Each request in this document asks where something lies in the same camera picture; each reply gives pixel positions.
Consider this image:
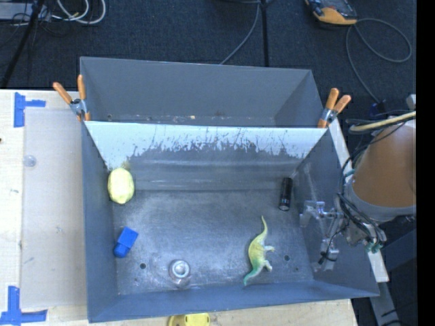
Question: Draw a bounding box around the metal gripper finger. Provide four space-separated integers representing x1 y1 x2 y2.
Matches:
298 200 329 229
311 238 341 273

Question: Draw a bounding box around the black flashlight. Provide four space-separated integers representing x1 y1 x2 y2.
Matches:
278 177 294 213

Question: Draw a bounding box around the green toy dinosaur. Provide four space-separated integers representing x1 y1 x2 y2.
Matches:
242 215 277 287

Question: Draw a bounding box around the grey metal bin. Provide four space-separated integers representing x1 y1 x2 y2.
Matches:
79 56 381 324

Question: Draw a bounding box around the blue toy block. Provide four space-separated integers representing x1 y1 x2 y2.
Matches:
112 226 139 259

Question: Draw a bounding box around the yellow lemon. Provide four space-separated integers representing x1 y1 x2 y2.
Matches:
107 166 136 205

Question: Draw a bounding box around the pale wood flat board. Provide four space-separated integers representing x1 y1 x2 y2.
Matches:
19 107 90 311

